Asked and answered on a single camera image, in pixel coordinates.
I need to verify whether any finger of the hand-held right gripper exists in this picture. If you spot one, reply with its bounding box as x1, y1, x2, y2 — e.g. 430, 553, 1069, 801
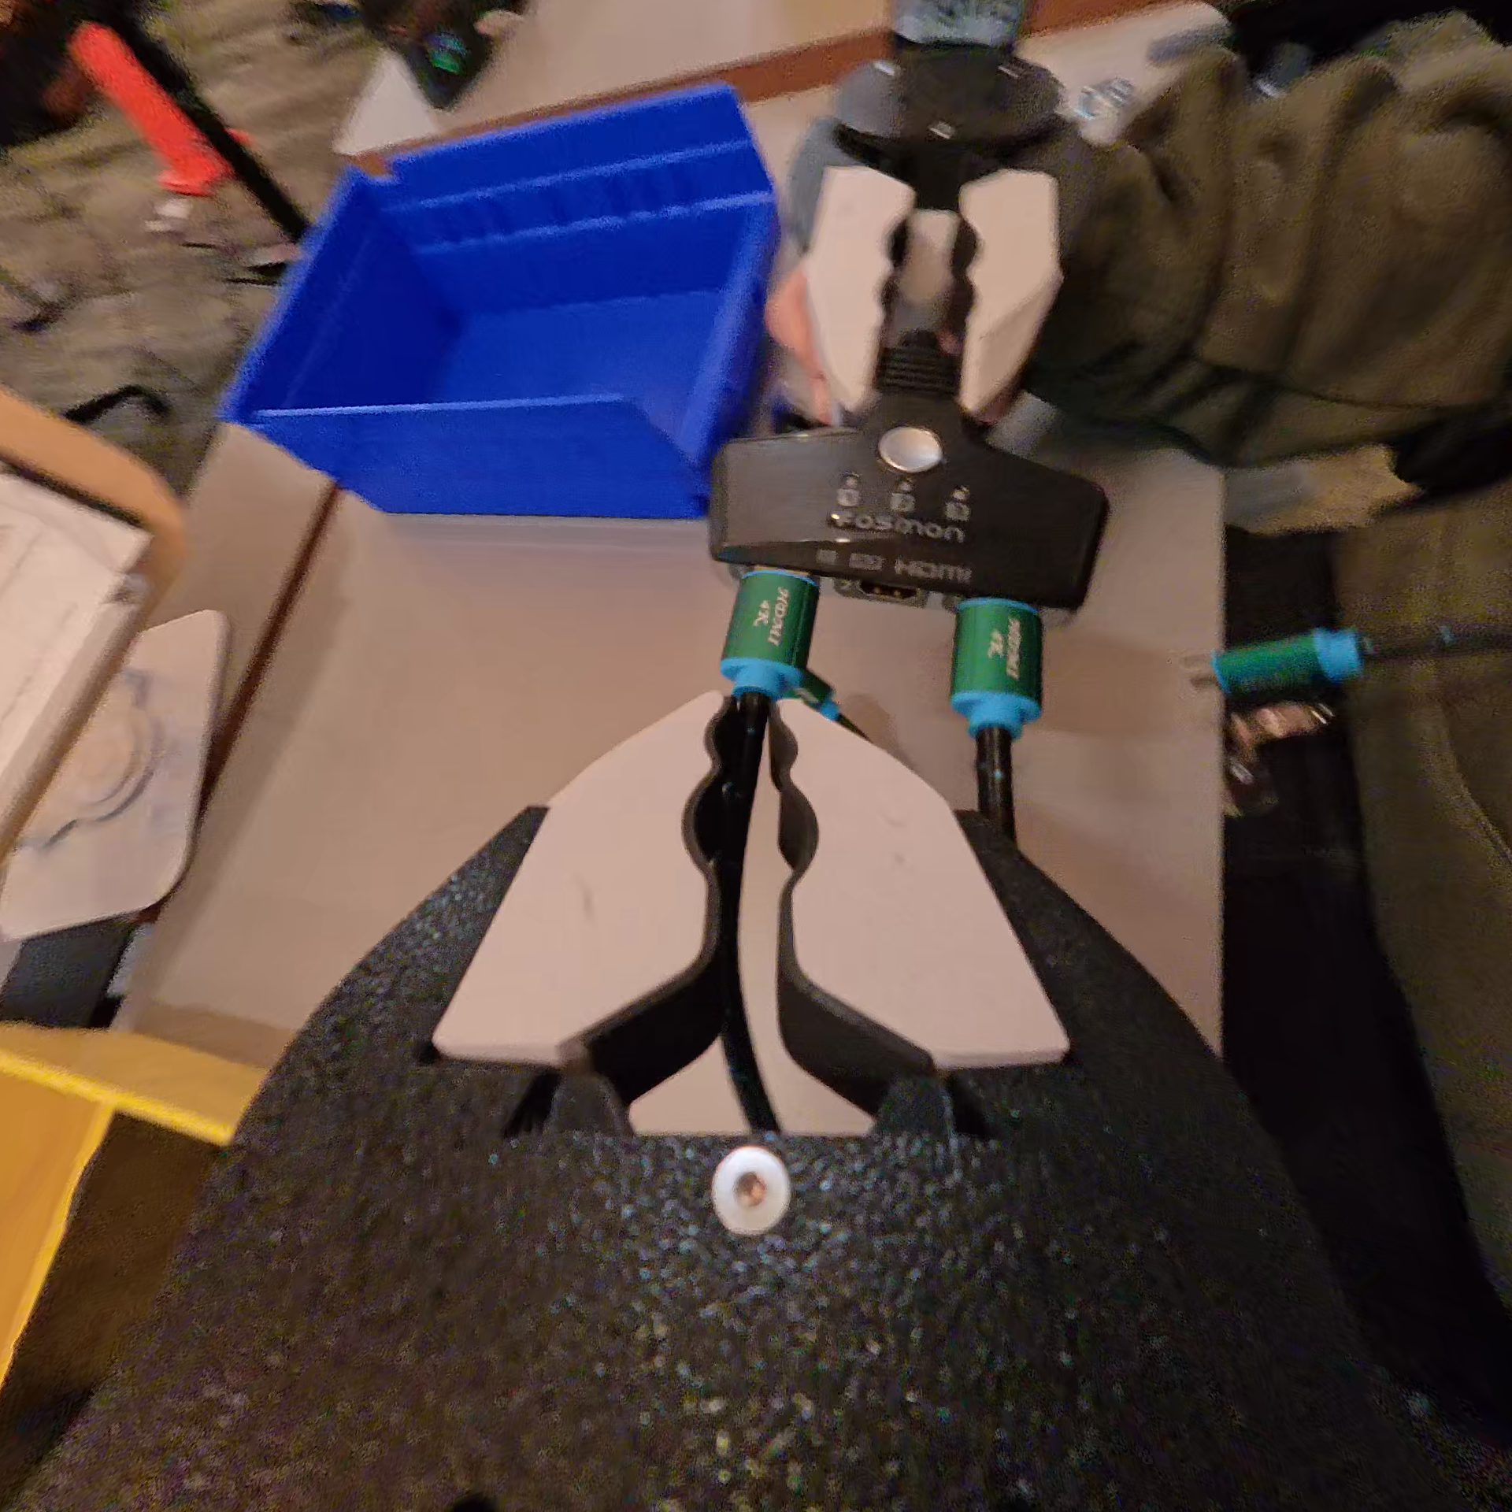
958, 171, 1068, 412
803, 166, 911, 418

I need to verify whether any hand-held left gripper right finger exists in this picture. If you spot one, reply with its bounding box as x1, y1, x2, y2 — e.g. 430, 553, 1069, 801
771, 704, 1073, 1114

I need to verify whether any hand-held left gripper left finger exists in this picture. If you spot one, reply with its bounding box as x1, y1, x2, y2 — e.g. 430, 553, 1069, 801
430, 693, 744, 1104

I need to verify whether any black video switch box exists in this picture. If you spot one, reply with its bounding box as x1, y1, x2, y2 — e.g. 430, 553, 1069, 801
709, 331, 1113, 612

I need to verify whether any black cable with green plug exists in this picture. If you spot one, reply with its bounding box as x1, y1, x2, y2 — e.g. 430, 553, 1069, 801
718, 567, 828, 1136
1210, 623, 1512, 700
949, 596, 1044, 846

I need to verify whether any blue plastic bin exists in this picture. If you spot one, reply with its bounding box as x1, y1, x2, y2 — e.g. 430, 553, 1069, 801
222, 83, 783, 524

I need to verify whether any person's right forearm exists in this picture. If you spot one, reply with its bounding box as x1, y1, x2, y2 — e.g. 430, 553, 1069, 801
1021, 13, 1512, 474

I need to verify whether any person's right hand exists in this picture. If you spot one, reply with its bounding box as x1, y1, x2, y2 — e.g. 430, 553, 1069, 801
765, 254, 839, 425

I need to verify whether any beige table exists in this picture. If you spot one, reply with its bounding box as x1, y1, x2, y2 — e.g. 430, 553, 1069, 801
337, 0, 1230, 155

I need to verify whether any metal clip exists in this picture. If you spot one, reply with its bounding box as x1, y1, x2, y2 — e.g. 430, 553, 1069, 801
1222, 699, 1343, 819

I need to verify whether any black device with green light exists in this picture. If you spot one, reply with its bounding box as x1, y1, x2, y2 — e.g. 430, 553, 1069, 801
366, 0, 522, 108

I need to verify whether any person's olive clothing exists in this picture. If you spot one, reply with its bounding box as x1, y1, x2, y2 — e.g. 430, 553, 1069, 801
1228, 448, 1512, 1312

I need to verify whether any yellow plastic bin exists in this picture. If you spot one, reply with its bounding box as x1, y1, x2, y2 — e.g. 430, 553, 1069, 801
0, 1021, 270, 1390

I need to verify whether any cardboard box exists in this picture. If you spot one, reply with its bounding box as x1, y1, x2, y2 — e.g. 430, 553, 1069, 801
0, 391, 191, 852

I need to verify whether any black pole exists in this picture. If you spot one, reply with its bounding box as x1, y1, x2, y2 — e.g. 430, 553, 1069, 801
101, 0, 315, 243

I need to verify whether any orange tube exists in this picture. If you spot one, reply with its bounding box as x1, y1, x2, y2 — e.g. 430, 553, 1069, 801
65, 22, 238, 200

